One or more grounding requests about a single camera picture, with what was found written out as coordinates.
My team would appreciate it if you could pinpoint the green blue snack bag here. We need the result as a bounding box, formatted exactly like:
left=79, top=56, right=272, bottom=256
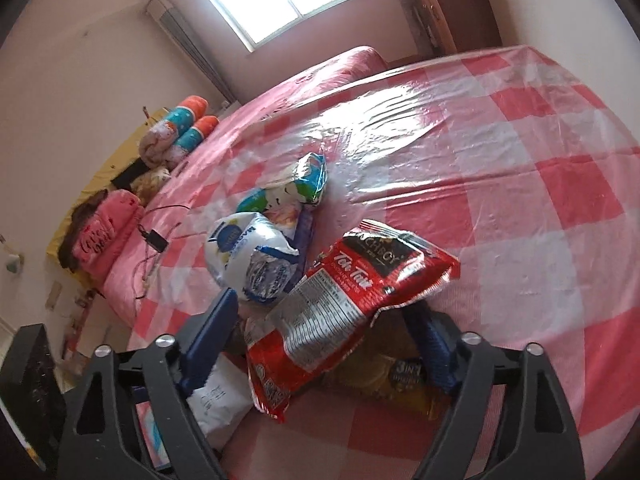
left=236, top=153, right=328, bottom=212

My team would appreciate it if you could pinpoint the brown wooden cabinet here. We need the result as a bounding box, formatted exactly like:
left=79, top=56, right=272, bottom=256
left=410, top=0, right=502, bottom=56

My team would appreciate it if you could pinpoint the grey curtain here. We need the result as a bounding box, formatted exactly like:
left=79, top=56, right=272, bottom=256
left=160, top=8, right=236, bottom=103

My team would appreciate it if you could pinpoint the lower rolled colourful quilt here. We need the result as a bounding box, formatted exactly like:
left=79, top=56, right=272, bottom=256
left=163, top=115, right=219, bottom=171

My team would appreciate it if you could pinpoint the dark yellow snack packet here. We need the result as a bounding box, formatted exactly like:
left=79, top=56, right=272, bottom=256
left=321, top=310, right=449, bottom=422

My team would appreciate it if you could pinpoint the upper rolled colourful quilt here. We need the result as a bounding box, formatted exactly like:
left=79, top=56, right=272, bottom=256
left=139, top=96, right=208, bottom=169

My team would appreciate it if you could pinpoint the pink floral bed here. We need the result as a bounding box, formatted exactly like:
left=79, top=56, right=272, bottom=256
left=102, top=47, right=386, bottom=340

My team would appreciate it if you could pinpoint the white blue plastic bag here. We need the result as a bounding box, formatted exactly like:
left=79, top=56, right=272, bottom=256
left=204, top=212, right=299, bottom=304

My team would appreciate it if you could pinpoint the brown floral small pillow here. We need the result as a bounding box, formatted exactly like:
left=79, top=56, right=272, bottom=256
left=130, top=167, right=171, bottom=207

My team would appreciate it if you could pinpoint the red Tok Tok snack bag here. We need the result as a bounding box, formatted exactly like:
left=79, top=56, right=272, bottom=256
left=244, top=219, right=460, bottom=420

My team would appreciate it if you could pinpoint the dark brown blanket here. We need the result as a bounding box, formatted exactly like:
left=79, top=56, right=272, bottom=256
left=58, top=188, right=108, bottom=273

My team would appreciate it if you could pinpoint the black charging cable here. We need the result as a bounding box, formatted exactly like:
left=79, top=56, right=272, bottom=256
left=131, top=202, right=194, bottom=302

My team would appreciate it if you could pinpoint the rolled colourful quilt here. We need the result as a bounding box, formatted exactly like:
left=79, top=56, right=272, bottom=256
left=139, top=96, right=208, bottom=169
left=163, top=115, right=219, bottom=171

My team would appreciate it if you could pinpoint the pink love you pillow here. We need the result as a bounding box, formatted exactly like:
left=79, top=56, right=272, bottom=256
left=72, top=190, right=144, bottom=282

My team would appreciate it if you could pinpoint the black charger adapter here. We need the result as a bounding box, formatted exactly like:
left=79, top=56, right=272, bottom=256
left=139, top=228, right=168, bottom=254

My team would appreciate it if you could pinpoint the white plastic wrapper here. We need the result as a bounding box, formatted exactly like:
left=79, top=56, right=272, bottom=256
left=188, top=354, right=253, bottom=452

